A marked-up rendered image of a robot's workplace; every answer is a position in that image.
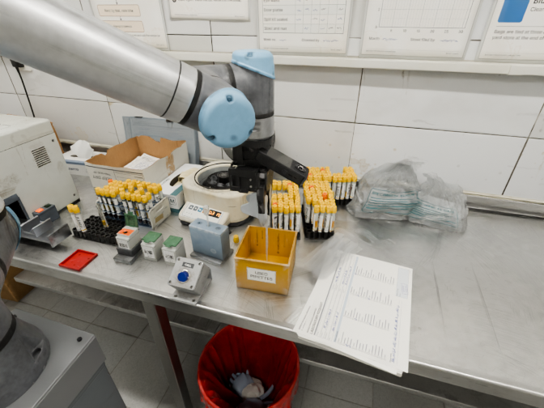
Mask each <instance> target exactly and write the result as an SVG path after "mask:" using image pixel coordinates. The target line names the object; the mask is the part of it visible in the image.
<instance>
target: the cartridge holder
mask: <svg viewBox="0 0 544 408"><path fill-rule="evenodd" d="M141 243H142V239H141V240H140V241H139V242H138V243H137V244H136V245H135V246H134V247H133V248H132V249H131V250H130V249H124V248H119V247H118V246H117V252H118V254H117V255H116V256H115V257H114V258H113V260H114V261H118V262H121V263H125V264H129V265H131V264H132V263H133V262H134V261H135V260H136V259H137V258H138V257H139V256H140V255H141V254H142V247H141Z"/></svg>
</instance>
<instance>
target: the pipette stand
mask: <svg viewBox="0 0 544 408"><path fill-rule="evenodd" d="M209 225H210V226H209V227H207V221H206V220H205V219H200V218H196V219H195V220H194V221H193V222H192V223H191V224H190V225H189V231H190V236H191V240H192V246H193V252H192V253H191V254H190V256H191V257H195V258H197V259H200V260H203V261H207V262H209V263H211V264H214V265H217V266H221V265H222V264H223V263H224V262H225V261H226V260H227V258H228V257H229V256H230V255H231V254H232V252H233V249H231V248H230V240H229V231H228V226H225V225H222V224H219V223H214V222H211V221H209Z"/></svg>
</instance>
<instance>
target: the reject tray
mask: <svg viewBox="0 0 544 408"><path fill-rule="evenodd" d="M97 256H98V253H93V252H89V251H86V250H82V249H77V250H76V251H75V252H73V253H72V254H71V255H70V256H69V257H67V258H66V259H65V260H64V261H62V262H61V263H59V264H58V265H59V266H60V267H63V268H67V269H70V270H75V271H78V272H79V271H80V270H82V269H83V268H84V267H85V266H86V265H88V264H89V263H90V262H91V261H92V260H94V259H95V258H96V257H97Z"/></svg>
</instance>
